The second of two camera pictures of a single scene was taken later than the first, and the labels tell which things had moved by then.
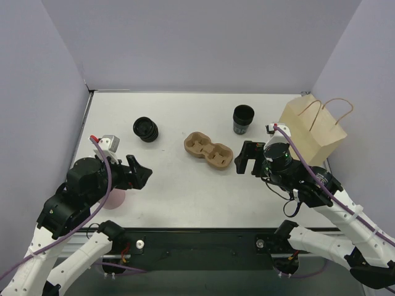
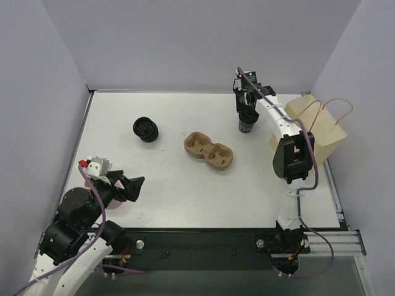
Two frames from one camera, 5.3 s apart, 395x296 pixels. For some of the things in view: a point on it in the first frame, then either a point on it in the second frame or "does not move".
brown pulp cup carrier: [199, 144] does not move
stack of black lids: [145, 129] does not move
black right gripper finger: [249, 148] to [244, 115]
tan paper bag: [318, 134] does not move
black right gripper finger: [241, 162] to [252, 116]
